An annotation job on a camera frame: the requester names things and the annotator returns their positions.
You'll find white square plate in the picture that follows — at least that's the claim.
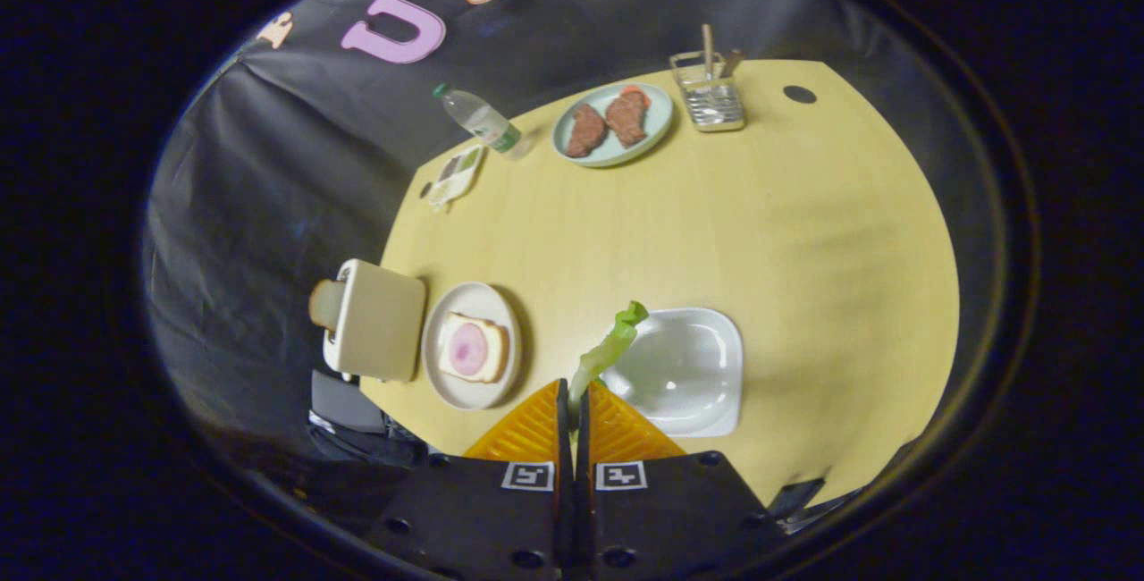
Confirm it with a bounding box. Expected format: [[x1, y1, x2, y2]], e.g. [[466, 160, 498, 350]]
[[597, 307, 744, 438]]

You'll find toasted bread slice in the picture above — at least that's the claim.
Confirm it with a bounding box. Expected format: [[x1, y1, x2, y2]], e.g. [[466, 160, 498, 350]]
[[308, 279, 348, 330]]

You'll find clear utensil holder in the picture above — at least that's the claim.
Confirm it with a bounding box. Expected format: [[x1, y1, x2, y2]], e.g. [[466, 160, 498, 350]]
[[669, 50, 746, 132]]

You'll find green lettuce leaf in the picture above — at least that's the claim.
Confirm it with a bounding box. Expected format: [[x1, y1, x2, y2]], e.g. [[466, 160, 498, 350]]
[[568, 300, 650, 408]]

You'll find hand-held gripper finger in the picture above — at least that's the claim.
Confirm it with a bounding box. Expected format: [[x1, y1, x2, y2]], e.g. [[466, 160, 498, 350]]
[[362, 378, 573, 581], [572, 378, 787, 581]]

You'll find white seasoning dish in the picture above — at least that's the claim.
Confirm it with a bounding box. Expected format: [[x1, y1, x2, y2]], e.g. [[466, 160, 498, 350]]
[[427, 145, 486, 209]]

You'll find light blue round plate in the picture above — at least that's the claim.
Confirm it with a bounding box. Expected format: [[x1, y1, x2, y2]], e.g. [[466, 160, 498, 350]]
[[551, 83, 675, 168]]

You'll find white toaster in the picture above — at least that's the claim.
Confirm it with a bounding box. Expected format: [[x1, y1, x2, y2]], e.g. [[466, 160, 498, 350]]
[[322, 258, 428, 383]]

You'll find clear plastic water bottle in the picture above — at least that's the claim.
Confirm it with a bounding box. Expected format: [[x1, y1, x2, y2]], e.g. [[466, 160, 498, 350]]
[[433, 83, 528, 156]]

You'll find white round plate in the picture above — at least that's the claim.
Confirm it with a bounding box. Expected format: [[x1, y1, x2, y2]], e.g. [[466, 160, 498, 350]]
[[421, 282, 524, 411]]

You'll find brown meat piece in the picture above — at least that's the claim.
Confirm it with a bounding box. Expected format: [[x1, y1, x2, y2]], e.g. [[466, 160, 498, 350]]
[[605, 88, 650, 148], [566, 104, 609, 158]]

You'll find pink ham slice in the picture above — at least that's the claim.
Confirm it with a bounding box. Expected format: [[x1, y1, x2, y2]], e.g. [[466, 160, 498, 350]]
[[448, 322, 490, 376]]

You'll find white bread slice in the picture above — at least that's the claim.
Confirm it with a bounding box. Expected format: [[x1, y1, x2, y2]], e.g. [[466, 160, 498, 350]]
[[437, 313, 509, 383]]

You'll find dark chair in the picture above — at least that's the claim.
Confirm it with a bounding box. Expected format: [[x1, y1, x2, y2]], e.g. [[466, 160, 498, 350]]
[[308, 369, 430, 470]]

